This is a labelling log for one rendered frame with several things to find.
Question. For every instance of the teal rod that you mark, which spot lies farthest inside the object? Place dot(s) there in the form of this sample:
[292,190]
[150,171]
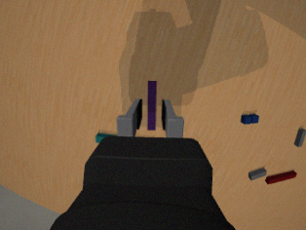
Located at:
[99,136]

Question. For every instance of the grey rod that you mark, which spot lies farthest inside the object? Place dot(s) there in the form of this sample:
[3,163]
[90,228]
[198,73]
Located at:
[300,137]
[257,174]

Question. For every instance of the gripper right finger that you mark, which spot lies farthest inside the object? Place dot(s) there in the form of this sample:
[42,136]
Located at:
[172,123]

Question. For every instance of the purple rod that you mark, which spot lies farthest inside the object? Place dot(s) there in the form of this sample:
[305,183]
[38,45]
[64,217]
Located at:
[151,106]

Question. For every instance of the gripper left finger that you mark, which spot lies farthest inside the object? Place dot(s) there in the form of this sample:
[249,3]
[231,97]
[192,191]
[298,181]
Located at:
[129,123]

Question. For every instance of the small blue cube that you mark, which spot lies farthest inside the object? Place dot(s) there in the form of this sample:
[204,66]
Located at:
[254,118]
[245,119]

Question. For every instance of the dark red rod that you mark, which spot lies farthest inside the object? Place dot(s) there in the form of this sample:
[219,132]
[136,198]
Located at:
[280,177]

